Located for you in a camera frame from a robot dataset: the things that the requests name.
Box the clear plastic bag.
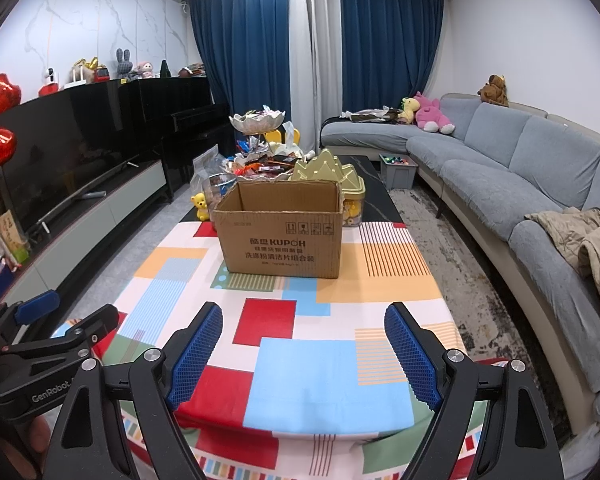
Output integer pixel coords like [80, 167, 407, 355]
[192, 144, 222, 183]

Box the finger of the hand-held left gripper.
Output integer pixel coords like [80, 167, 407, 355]
[11, 304, 121, 362]
[0, 291, 60, 357]

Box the blue curtain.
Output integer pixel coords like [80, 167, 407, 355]
[187, 0, 303, 148]
[339, 0, 446, 116]

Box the grey television cabinet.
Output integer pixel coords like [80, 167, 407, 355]
[0, 160, 173, 311]

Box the grey rabbit plush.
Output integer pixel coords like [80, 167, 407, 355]
[116, 49, 135, 81]

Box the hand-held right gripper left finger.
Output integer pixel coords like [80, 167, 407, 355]
[40, 301, 224, 480]

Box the brown plush bear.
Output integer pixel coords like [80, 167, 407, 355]
[477, 74, 510, 108]

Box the brown cardboard box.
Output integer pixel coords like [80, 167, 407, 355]
[211, 180, 345, 280]

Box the brown patterned cloth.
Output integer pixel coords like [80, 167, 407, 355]
[342, 106, 406, 123]

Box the black piano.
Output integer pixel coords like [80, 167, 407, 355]
[120, 76, 231, 201]

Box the grey storage bin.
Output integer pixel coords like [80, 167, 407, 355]
[379, 152, 420, 191]

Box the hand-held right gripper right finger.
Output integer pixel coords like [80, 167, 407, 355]
[384, 301, 566, 480]

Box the yellow bear toy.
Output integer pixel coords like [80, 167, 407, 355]
[190, 192, 211, 222]

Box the curved black television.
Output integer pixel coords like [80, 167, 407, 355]
[0, 80, 153, 233]

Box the two-tier shell snack stand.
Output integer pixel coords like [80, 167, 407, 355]
[228, 107, 306, 181]

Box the yellow plush toy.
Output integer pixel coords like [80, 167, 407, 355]
[399, 97, 421, 125]

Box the person's left hand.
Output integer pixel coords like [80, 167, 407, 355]
[0, 412, 52, 480]

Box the yellow paper gift bag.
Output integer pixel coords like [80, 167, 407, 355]
[0, 212, 31, 266]

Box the pink plush toy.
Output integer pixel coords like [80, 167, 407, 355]
[412, 91, 456, 135]

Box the gold-lidded clear snack container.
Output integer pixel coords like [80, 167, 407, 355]
[287, 149, 367, 228]

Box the white sheer curtain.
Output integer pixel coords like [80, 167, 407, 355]
[287, 0, 343, 148]

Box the grey patterned rug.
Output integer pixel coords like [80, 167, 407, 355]
[387, 180, 573, 441]

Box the colourful patchwork tablecloth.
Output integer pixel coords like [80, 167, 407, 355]
[50, 220, 491, 480]

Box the pile of assorted snacks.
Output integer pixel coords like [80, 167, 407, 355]
[222, 135, 311, 183]

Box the grey curved sofa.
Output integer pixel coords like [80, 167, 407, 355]
[320, 91, 600, 436]

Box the beige blanket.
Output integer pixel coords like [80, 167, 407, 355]
[524, 206, 600, 331]

